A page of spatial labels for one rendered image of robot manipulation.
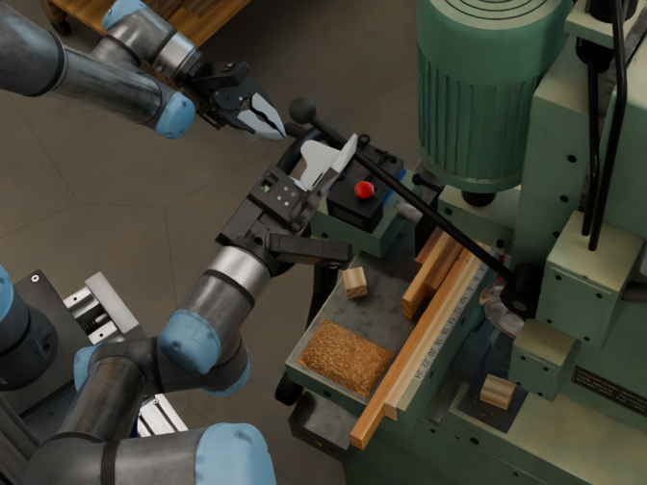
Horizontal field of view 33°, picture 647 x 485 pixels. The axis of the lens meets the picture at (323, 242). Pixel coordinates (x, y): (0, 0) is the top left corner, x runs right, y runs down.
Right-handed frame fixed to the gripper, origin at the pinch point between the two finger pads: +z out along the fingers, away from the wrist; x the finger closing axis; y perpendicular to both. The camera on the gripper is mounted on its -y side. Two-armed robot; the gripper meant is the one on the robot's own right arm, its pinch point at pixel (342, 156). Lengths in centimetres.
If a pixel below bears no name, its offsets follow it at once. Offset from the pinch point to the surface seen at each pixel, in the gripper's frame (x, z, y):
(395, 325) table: 23.9, -5.3, -23.2
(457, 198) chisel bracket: 7.9, 10.0, -17.8
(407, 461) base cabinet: 60, -11, -46
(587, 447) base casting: 18, -5, -57
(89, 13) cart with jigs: 155, 69, 72
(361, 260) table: 28.7, 2.3, -14.0
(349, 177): 22.6, 9.7, -4.4
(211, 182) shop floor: 146, 46, 15
